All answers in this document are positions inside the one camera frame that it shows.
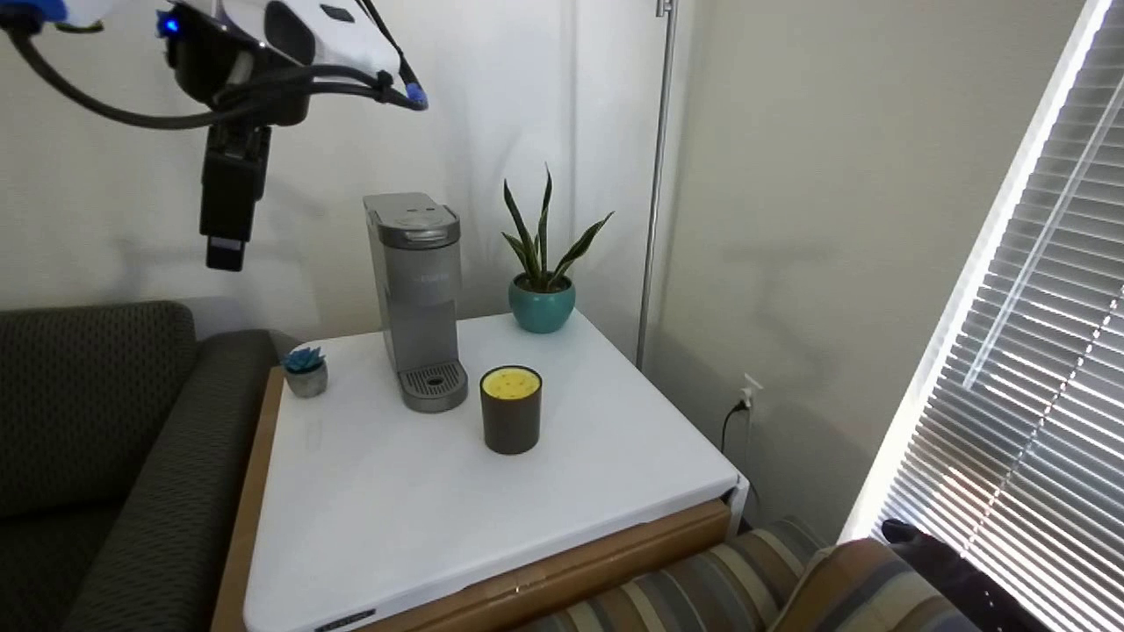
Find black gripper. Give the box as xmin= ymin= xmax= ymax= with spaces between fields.
xmin=158 ymin=2 xmax=314 ymax=273

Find grey single-serve coffee maker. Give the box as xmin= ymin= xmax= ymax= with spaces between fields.
xmin=362 ymin=191 xmax=469 ymax=419

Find wooden table with white top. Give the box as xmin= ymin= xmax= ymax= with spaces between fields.
xmin=206 ymin=308 xmax=751 ymax=632

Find dark grey fabric sofa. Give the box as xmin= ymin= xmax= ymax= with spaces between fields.
xmin=0 ymin=298 xmax=282 ymax=632

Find snake plant in teal pot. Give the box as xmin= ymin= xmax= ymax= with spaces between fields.
xmin=499 ymin=169 xmax=617 ymax=337

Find dark jar candle yellow wax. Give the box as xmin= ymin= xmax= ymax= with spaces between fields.
xmin=476 ymin=362 xmax=549 ymax=455

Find thin metal floor lamp pole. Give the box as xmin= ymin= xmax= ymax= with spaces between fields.
xmin=633 ymin=0 xmax=682 ymax=373

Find striped upholstered armchair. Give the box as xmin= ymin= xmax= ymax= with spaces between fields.
xmin=512 ymin=523 xmax=987 ymax=632

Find white blind tilt wand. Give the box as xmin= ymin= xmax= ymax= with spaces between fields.
xmin=958 ymin=66 xmax=1124 ymax=397

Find black object on armchair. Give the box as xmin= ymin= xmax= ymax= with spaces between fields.
xmin=878 ymin=516 xmax=1051 ymax=632

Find white window blinds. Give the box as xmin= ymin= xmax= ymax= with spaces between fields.
xmin=873 ymin=0 xmax=1124 ymax=632

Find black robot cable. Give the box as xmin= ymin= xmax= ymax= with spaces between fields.
xmin=0 ymin=23 xmax=407 ymax=135

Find black power cord with plug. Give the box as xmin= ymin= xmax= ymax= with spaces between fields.
xmin=711 ymin=393 xmax=755 ymax=463

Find white window frame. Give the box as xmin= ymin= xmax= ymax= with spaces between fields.
xmin=838 ymin=0 xmax=1117 ymax=545

